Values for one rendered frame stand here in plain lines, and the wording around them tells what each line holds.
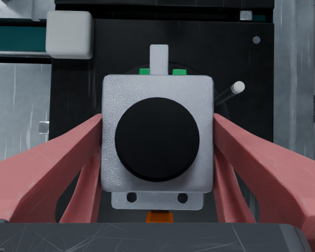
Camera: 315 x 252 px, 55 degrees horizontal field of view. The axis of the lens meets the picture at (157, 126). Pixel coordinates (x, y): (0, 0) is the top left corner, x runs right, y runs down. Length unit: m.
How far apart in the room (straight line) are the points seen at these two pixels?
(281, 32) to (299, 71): 0.05
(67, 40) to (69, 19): 0.02
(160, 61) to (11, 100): 0.29
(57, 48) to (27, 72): 0.10
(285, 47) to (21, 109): 0.32
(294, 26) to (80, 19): 0.24
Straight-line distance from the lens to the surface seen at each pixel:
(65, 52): 0.33
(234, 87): 0.23
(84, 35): 0.33
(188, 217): 0.33
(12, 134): 0.42
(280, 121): 0.36
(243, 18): 0.36
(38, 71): 0.41
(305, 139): 0.37
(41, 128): 0.35
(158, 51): 0.16
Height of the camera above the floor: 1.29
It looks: 87 degrees down
